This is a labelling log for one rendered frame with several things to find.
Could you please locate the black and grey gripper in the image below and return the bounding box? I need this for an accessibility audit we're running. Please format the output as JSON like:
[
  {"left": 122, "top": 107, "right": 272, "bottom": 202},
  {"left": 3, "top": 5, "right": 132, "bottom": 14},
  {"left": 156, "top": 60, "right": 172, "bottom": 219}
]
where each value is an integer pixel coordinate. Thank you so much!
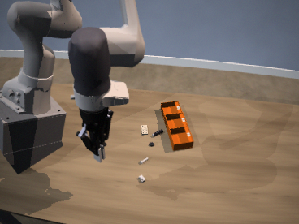
[{"left": 76, "top": 107, "right": 114, "bottom": 162}]

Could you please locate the orange three-compartment bin rack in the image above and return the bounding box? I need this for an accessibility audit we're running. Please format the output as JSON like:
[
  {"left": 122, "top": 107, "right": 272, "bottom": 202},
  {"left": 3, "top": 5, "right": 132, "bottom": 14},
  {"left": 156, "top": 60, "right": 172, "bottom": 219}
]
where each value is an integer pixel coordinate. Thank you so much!
[{"left": 161, "top": 101, "right": 194, "bottom": 151}]

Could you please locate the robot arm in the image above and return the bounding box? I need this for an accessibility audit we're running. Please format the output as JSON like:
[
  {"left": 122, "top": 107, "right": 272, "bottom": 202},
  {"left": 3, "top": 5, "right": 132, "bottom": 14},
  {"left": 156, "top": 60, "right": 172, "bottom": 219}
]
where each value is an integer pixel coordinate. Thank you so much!
[{"left": 0, "top": 0, "right": 145, "bottom": 114}]

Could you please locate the white domino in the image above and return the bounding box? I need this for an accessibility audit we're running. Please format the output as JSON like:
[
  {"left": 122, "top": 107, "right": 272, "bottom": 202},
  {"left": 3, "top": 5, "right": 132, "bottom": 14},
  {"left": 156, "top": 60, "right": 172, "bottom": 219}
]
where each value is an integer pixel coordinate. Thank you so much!
[{"left": 141, "top": 125, "right": 148, "bottom": 135}]

